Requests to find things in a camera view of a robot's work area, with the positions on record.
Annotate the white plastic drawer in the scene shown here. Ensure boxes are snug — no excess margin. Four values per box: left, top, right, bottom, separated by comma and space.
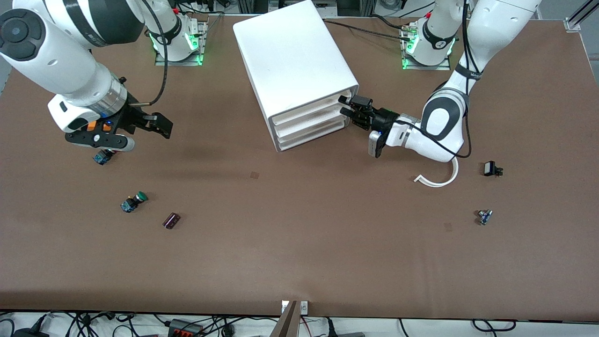
277, 119, 348, 151
274, 107, 351, 139
270, 91, 352, 127

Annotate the white drawer cabinet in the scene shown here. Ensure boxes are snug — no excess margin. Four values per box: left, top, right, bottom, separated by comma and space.
233, 0, 360, 153

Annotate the white curved plastic clip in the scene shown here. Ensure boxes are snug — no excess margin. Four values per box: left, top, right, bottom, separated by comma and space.
414, 157, 460, 188

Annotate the black power strip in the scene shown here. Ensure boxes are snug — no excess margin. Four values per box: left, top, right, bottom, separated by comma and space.
168, 319, 205, 337

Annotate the brown wooden beam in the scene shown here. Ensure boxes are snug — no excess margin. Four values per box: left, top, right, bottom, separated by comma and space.
270, 300, 301, 337

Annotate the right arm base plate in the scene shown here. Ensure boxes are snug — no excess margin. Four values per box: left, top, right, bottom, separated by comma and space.
154, 19, 207, 66

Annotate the black table cable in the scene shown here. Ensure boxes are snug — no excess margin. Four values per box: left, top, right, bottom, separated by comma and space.
370, 13, 410, 29
323, 19, 412, 42

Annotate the green push button switch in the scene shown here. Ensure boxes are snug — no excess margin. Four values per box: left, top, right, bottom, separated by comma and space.
121, 191, 148, 213

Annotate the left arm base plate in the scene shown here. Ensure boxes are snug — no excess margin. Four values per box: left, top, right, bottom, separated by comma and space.
402, 26, 452, 71

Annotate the aluminium corner post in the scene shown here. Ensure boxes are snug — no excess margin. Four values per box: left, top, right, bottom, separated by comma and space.
564, 0, 599, 32

